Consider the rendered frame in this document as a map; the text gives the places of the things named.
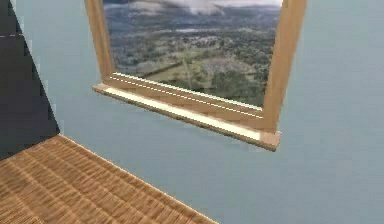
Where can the wooden framed window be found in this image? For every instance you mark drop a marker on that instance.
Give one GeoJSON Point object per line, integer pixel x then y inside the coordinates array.
{"type": "Point", "coordinates": [200, 113]}

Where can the black cabinet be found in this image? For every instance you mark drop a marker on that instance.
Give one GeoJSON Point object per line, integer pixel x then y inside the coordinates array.
{"type": "Point", "coordinates": [20, 100]}

